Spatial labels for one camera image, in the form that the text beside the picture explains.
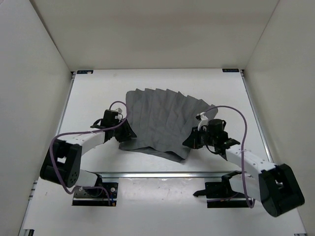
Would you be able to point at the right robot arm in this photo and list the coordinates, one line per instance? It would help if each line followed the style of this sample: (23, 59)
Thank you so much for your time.
(275, 186)

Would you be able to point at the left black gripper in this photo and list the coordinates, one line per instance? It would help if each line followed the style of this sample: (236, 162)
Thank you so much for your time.
(128, 132)

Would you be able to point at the blue corner label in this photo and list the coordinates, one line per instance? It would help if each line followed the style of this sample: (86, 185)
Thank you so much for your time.
(230, 70)
(84, 72)

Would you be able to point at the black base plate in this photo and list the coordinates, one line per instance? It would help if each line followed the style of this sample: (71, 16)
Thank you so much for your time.
(98, 197)
(220, 195)

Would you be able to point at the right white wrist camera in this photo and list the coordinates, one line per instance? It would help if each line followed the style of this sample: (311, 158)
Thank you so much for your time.
(203, 120)

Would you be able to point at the grey pleated skirt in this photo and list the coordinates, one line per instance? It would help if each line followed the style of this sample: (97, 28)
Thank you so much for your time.
(162, 120)

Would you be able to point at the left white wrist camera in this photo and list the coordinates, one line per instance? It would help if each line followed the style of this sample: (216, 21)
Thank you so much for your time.
(120, 115)

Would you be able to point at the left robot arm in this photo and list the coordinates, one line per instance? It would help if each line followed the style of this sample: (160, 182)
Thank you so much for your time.
(62, 164)

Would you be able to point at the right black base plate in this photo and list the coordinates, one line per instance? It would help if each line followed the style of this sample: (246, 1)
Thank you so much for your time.
(220, 195)

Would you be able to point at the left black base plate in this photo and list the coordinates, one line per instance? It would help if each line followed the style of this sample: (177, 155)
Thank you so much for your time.
(98, 197)

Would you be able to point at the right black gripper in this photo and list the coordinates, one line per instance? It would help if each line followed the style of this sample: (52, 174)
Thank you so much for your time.
(192, 140)

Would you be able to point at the left blue corner label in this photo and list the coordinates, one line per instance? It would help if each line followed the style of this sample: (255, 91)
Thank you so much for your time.
(84, 72)

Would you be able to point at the right blue corner label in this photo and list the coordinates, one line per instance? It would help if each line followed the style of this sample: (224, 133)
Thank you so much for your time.
(230, 70)

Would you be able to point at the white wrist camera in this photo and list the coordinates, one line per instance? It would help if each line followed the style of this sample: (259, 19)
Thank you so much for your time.
(120, 115)
(203, 120)

